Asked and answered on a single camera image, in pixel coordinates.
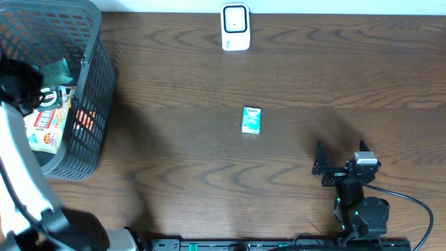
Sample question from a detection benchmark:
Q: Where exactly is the small teal tissue pack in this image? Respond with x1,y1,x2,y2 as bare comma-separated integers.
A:
241,107,262,135

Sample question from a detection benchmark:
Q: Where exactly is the black right camera cable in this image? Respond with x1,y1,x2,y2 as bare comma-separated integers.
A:
358,179,435,251

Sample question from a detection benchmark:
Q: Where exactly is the dark grey plastic basket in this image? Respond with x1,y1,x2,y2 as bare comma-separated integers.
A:
1,0,116,180

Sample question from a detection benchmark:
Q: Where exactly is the white barcode scanner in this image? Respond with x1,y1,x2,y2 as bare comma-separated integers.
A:
220,3,251,52

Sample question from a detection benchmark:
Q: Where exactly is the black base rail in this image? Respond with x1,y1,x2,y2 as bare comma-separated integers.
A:
146,237,411,251

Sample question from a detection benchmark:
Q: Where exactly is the yellow wet wipes pack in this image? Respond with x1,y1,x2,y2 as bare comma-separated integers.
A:
24,86,77,154

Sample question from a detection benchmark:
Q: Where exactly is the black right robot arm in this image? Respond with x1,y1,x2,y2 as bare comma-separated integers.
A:
312,141,390,245

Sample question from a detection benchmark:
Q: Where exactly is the dark green round-logo box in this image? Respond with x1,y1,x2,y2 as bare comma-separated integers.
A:
37,86,63,112

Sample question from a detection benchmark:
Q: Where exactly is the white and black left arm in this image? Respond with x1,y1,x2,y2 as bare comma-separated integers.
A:
1,53,144,250

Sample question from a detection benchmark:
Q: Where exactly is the teal snack wrapper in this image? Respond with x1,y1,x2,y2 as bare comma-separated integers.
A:
40,58,74,86

